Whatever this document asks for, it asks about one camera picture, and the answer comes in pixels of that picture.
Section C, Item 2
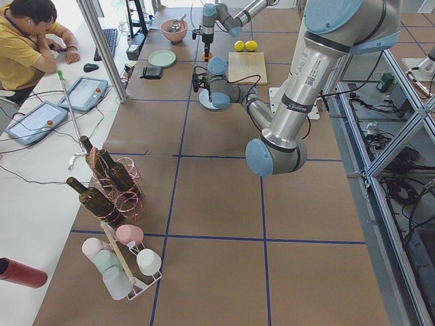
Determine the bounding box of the black keyboard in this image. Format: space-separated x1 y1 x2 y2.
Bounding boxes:
92 28 119 62

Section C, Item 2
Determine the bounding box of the near teach pendant tablet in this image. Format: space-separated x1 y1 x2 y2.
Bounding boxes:
5 101 68 145

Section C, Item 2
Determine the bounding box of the aluminium frame post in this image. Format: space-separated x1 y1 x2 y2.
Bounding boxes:
76 0 128 103

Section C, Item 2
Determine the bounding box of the upper yellow lemon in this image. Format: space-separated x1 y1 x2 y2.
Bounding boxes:
245 40 258 52

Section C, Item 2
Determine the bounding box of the red thermos bottle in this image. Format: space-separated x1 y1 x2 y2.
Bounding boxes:
1 257 48 289

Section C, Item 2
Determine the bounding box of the orange fruit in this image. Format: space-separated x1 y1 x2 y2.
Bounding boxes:
201 52 213 62

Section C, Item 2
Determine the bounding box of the pink bowl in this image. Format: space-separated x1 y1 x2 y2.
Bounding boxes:
160 20 188 43

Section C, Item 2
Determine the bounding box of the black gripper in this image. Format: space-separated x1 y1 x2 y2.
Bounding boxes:
192 66 213 104
192 26 214 54

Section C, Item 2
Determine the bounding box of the light blue plate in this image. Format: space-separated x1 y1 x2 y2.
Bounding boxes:
198 89 229 110

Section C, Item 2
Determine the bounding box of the green tipped grabber stick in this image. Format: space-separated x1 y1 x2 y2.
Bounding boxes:
56 69 86 171

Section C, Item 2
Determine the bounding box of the light blue cup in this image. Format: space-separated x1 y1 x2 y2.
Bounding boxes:
102 266 133 300

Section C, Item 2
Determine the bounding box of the green wine bottle middle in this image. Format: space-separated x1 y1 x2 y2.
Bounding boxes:
99 149 138 193

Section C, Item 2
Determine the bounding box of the white wire cup rack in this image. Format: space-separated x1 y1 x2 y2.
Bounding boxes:
101 223 162 301

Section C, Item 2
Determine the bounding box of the pink cup on top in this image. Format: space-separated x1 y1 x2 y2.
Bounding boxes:
116 224 143 245

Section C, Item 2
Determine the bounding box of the wooden cutting board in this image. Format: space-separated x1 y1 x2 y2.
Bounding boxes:
228 52 268 85

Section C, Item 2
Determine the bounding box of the yellow lemon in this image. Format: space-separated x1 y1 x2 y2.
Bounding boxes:
245 40 258 52
234 40 245 52

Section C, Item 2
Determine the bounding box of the person in yellow shirt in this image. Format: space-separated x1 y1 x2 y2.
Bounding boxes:
1 0 81 106

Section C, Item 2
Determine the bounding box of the pale pink cup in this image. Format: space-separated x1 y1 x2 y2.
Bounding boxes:
82 237 112 262

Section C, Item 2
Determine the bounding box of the green wine bottle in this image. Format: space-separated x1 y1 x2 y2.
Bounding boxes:
99 149 138 193
66 177 124 228
80 135 106 179

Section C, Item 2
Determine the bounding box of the black computer mouse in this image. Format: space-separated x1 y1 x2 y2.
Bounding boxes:
83 63 99 73

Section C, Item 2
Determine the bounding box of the metal scoop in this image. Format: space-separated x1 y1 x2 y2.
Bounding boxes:
166 13 187 33

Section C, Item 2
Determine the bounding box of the green wine bottle back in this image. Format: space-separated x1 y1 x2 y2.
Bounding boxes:
80 135 106 179

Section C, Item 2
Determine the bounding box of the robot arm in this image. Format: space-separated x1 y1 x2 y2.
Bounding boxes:
192 0 279 62
192 1 402 177

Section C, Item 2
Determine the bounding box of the lower yellow lemon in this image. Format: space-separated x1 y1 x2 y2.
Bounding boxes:
234 40 245 52

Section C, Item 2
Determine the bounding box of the far teach pendant tablet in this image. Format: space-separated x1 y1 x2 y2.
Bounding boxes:
67 76 108 113

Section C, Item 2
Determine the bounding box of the teach pendant tablet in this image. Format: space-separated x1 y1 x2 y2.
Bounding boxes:
67 76 108 113
5 101 68 145

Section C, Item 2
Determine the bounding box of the mint green cup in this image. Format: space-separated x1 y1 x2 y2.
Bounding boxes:
92 249 120 274

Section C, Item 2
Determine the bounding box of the light green plate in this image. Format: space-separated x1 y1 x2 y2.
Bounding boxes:
148 50 177 68

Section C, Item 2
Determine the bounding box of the white cup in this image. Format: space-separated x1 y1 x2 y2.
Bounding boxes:
136 249 162 276

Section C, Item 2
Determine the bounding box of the copper wire bottle rack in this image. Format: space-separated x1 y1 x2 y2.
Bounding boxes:
86 147 145 221

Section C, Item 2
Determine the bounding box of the green wine bottle front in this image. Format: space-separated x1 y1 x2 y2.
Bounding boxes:
66 177 124 228

